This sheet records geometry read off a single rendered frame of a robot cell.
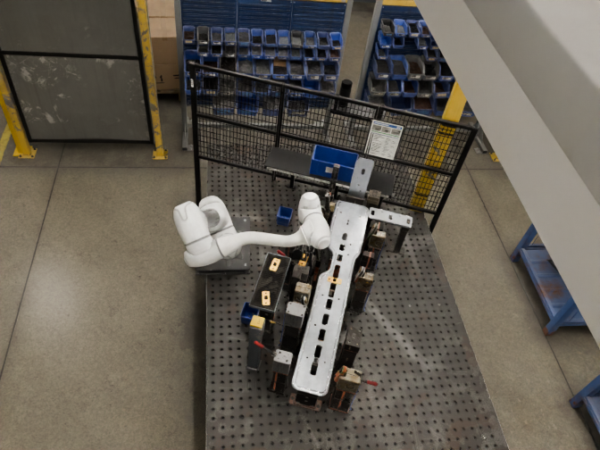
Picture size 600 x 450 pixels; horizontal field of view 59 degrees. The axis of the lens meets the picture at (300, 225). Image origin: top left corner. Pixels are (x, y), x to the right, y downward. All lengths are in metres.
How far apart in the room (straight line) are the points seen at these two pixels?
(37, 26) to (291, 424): 3.46
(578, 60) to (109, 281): 4.15
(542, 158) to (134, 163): 4.97
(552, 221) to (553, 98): 0.08
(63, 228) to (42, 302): 0.73
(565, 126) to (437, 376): 2.97
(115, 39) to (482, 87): 4.27
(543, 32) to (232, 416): 2.75
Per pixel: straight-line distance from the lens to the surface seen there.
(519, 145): 0.45
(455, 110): 3.52
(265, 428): 2.99
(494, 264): 4.96
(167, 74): 5.83
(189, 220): 2.58
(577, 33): 0.43
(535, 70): 0.43
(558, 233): 0.40
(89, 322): 4.21
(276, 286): 2.86
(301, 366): 2.81
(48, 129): 5.33
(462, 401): 3.31
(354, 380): 2.75
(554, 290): 4.80
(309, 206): 2.52
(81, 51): 4.78
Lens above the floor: 3.49
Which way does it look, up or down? 48 degrees down
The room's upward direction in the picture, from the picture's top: 9 degrees clockwise
